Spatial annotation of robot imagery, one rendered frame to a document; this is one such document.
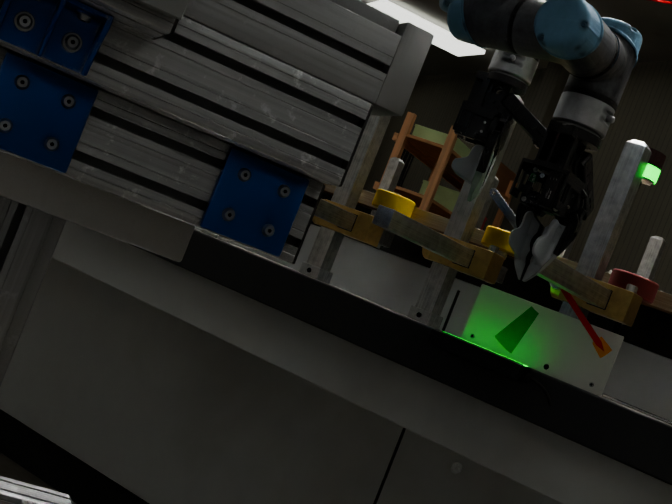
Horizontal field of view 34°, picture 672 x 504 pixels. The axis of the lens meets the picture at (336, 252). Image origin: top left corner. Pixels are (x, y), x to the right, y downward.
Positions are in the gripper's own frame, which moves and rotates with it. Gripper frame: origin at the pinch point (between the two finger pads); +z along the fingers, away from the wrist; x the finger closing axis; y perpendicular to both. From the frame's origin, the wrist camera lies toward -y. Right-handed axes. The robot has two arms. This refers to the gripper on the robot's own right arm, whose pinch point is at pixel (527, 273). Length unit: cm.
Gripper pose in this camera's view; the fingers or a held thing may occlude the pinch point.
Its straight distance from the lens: 149.9
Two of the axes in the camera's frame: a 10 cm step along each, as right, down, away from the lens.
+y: -5.1, -2.2, -8.3
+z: -3.8, 9.3, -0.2
